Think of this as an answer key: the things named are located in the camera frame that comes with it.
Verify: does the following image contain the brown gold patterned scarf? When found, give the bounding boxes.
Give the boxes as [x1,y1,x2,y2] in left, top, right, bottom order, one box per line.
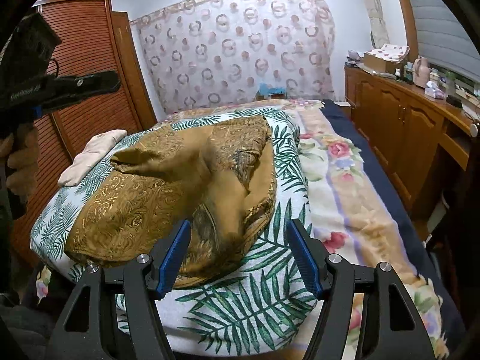
[64,115,277,289]

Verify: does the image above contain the person's left hand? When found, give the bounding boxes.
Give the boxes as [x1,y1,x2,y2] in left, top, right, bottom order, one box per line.
[1,124,40,200]

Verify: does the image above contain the louvered wooden wardrobe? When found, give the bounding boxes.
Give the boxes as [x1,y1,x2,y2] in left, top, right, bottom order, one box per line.
[10,0,159,267]

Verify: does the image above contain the folded beige pink garment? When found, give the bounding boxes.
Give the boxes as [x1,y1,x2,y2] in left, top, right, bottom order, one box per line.
[58,129,127,187]

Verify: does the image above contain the floral blanket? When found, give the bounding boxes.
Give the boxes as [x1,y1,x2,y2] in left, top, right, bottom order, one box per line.
[283,99,458,359]

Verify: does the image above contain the palm leaf print sheet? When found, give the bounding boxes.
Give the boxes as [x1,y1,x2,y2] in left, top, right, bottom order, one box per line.
[30,106,315,356]

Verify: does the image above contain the circle pattern sheer curtain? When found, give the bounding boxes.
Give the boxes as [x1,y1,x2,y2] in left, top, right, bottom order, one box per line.
[134,0,335,114]

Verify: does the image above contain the long wooden sideboard cabinet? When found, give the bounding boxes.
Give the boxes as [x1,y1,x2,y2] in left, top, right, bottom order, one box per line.
[344,67,472,219]

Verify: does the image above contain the blue item behind bed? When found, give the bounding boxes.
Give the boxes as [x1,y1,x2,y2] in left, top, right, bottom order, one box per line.
[256,83,287,101]

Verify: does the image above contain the tissue pack on sideboard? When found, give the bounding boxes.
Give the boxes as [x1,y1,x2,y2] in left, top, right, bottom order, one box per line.
[425,80,446,100]

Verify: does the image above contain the pink thermos jug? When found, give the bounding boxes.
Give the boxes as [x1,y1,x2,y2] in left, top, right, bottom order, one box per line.
[412,55,431,89]

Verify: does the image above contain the cardboard box with cloth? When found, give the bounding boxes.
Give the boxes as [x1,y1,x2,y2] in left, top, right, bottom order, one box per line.
[362,44,410,74]

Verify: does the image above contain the hanging beige cloth strip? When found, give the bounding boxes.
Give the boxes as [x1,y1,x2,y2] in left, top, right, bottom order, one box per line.
[364,0,390,48]

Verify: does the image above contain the grey window blind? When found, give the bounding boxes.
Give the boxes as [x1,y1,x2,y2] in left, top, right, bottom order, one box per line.
[410,0,480,81]

